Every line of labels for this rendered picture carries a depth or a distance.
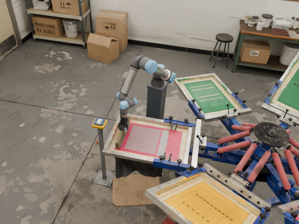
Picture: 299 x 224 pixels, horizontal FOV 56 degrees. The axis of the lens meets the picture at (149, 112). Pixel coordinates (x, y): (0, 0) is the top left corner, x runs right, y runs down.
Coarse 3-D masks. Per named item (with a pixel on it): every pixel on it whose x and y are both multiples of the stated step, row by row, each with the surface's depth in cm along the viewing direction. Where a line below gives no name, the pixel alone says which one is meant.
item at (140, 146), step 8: (128, 136) 279; (128, 144) 270; (136, 144) 271; (144, 144) 272; (152, 144) 272; (168, 144) 273; (136, 152) 263; (144, 152) 264; (152, 152) 264; (168, 152) 265; (176, 152) 266; (176, 160) 258
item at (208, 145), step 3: (207, 144) 263; (210, 144) 264; (213, 144) 264; (216, 144) 264; (207, 147) 262; (210, 147) 261; (213, 147) 261; (216, 147) 261; (210, 150) 264; (213, 150) 263; (216, 150) 262
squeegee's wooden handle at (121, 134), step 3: (129, 117) 287; (129, 120) 289; (120, 132) 269; (123, 132) 271; (120, 135) 266; (123, 135) 272; (117, 138) 263; (120, 138) 263; (117, 141) 259; (120, 141) 264; (117, 144) 259; (117, 147) 261
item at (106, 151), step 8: (144, 120) 296; (152, 120) 294; (160, 120) 294; (112, 136) 273; (104, 152) 257; (112, 152) 257; (120, 152) 257; (136, 160) 255; (144, 160) 253; (152, 160) 252; (184, 160) 254
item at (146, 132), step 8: (136, 128) 288; (144, 128) 289; (152, 128) 289; (160, 128) 290; (136, 136) 279; (144, 136) 280; (152, 136) 280; (160, 136) 281; (176, 136) 282; (176, 144) 274
